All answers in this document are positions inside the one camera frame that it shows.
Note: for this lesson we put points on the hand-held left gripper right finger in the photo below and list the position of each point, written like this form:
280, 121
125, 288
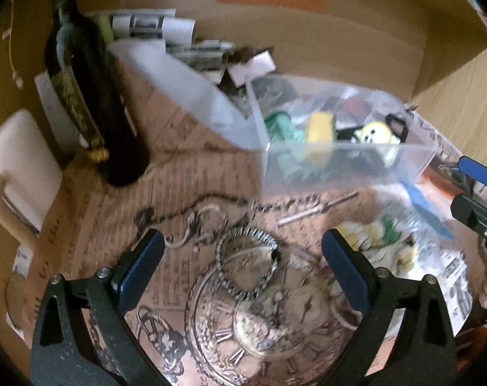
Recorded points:
346, 273

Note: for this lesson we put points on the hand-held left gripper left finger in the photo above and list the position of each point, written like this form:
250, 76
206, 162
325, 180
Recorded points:
140, 267

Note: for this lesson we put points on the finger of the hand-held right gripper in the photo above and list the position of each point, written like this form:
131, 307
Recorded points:
470, 211
474, 171

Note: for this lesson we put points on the yellow green white plush toy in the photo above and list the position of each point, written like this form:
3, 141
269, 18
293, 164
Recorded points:
388, 237

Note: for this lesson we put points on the clear plastic box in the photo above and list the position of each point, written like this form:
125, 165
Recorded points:
348, 163

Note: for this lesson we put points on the blue plastic piece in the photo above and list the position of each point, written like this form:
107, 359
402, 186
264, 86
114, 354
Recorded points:
428, 209

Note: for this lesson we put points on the metal rod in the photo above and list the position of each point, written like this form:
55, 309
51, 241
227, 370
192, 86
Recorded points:
315, 209

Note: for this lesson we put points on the black white yellow plush toy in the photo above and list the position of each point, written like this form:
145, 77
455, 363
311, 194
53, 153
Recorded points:
374, 133

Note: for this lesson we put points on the newspaper print table cloth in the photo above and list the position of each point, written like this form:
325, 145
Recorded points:
179, 161

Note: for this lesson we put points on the yellow sponge block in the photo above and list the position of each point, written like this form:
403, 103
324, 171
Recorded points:
319, 128

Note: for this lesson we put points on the white mug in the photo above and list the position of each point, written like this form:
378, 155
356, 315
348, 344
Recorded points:
22, 157

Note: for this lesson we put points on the dark wine bottle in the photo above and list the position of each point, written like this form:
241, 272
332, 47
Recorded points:
106, 108

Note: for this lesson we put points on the cardboard box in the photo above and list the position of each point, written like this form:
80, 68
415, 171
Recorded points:
368, 40

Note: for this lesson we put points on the folded newspaper stack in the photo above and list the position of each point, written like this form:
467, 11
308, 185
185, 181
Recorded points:
205, 54

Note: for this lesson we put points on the white card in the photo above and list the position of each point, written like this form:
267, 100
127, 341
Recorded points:
251, 68

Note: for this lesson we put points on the rolled newspaper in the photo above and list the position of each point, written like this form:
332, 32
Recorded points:
146, 24

